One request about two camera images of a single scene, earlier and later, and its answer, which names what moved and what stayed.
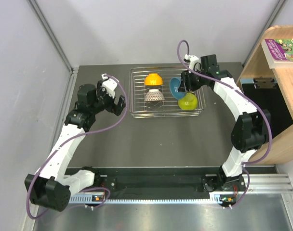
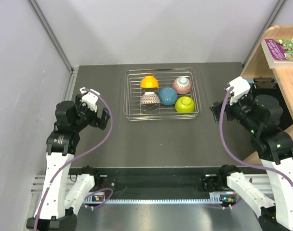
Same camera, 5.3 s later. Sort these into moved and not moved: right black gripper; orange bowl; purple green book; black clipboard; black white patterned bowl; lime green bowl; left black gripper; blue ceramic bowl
Moved: left black gripper; right black gripper; black white patterned bowl; orange bowl; lime green bowl; blue ceramic bowl
Not moved: black clipboard; purple green book
